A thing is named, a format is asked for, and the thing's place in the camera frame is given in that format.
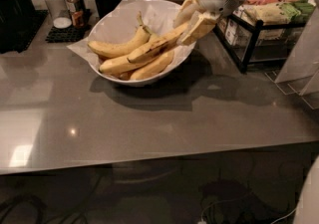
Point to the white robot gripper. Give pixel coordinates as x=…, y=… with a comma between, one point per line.
x=205, y=22

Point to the spotted yellow banana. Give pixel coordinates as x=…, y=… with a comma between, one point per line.
x=159, y=45

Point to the white paper bowl liner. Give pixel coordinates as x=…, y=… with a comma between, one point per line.
x=120, y=25

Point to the upper yellow banana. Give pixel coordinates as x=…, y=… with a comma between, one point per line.
x=107, y=50

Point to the hidden lower yellow banana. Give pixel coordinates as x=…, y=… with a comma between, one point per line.
x=156, y=66

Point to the white bowl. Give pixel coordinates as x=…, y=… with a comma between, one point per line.
x=180, y=55

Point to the middle yellow banana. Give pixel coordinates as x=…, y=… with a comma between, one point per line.
x=121, y=64

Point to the clear acrylic holder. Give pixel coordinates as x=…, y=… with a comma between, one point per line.
x=300, y=73

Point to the brown sauce bottle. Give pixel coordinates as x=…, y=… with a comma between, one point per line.
x=77, y=13

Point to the black rubber mat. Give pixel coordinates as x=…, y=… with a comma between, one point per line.
x=63, y=31

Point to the black coffee machine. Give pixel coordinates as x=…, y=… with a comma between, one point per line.
x=19, y=24

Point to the black wire condiment rack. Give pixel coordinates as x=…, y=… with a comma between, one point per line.
x=263, y=34

